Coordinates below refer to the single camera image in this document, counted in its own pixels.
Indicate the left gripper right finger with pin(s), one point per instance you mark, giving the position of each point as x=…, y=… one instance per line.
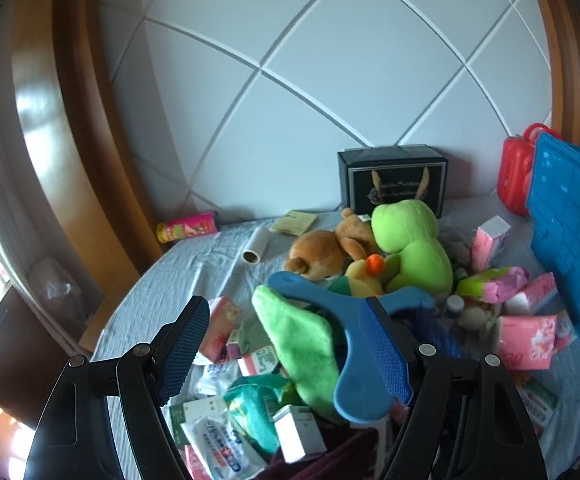
x=465, y=418

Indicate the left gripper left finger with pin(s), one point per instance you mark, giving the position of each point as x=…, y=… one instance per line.
x=74, y=438

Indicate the blue plastic hanger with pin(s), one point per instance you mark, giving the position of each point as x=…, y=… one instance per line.
x=375, y=371

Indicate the blue plastic storage crate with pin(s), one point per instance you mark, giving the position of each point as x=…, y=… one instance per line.
x=554, y=205

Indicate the pink tissue pack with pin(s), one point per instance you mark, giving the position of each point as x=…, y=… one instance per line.
x=526, y=343

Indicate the white pink carton box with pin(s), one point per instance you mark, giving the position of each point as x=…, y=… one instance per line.
x=488, y=240

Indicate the red plastic case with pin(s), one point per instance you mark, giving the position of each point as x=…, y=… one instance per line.
x=515, y=169

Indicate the yellow duck plush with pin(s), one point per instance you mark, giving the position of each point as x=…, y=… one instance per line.
x=364, y=277

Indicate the green plush dinosaur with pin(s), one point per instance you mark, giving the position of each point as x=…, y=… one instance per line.
x=304, y=346

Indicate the green frog plush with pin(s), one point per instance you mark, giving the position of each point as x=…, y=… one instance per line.
x=407, y=233

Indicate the light blue tablecloth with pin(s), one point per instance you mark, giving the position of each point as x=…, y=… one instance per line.
x=211, y=266

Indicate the pink chip can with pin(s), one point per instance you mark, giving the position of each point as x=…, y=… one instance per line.
x=188, y=227

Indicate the brown bear plush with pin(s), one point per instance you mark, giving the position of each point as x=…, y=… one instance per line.
x=322, y=254

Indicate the black gift box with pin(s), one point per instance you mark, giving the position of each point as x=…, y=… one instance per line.
x=370, y=177

